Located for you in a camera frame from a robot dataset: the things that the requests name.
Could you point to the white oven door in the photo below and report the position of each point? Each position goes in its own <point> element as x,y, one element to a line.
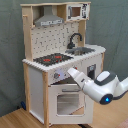
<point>69,105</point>

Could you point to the toy microwave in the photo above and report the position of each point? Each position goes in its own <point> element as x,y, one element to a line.
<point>77,11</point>

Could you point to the metal toy sink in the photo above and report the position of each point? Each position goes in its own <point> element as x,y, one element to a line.
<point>79,51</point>

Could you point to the wooden toy kitchen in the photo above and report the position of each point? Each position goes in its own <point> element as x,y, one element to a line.
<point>45,40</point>

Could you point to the grey range hood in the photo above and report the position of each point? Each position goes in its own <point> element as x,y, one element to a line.
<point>48,18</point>

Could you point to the black toy stovetop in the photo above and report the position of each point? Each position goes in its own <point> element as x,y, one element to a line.
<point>52,59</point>

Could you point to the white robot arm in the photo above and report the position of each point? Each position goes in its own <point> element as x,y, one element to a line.
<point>105,88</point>

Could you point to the white cupboard door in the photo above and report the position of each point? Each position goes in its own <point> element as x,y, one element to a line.
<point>92,66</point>

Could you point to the left red stove knob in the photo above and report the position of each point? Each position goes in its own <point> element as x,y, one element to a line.
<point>56,75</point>

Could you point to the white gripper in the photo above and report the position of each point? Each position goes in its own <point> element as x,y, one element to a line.
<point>81,79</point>

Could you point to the black toy faucet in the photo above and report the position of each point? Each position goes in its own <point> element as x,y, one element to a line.
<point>73,40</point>

